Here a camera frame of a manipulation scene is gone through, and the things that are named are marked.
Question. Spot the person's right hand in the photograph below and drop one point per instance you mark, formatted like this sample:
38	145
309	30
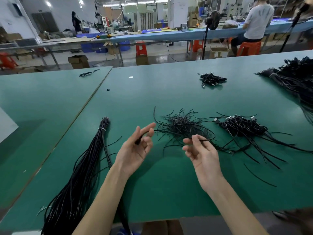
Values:
205	161

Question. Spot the person's left hand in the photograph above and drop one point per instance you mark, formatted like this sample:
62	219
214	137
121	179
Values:
132	151

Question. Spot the person's left forearm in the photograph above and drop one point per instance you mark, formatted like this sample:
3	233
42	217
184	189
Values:
100	208

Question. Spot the person's right forearm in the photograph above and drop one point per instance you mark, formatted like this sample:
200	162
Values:
234	210

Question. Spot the person's brown shorts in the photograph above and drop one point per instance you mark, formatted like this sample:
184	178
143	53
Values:
161	227

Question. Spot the person's right leg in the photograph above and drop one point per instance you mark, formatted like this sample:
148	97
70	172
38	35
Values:
303	220

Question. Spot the blue plastic item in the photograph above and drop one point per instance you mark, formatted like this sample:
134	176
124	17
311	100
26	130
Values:
124	231

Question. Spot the small cardboard box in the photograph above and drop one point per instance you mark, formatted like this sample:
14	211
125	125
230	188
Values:
142	60

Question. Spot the red plastic stool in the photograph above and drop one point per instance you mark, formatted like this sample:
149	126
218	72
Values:
141	49

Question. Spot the open cardboard box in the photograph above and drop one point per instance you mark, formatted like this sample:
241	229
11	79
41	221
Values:
78	62

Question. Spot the orange plastic stool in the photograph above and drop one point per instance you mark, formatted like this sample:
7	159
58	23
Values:
197	45
6	61
249	48

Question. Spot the long blue workbench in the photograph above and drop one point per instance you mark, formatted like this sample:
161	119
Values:
186	34

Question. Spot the large white box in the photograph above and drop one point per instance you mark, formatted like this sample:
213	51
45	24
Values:
6	125

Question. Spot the black fan on stand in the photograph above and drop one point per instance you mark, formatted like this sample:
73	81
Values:
213	19

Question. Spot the black tripod stand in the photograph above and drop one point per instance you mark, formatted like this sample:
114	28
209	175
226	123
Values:
292	26

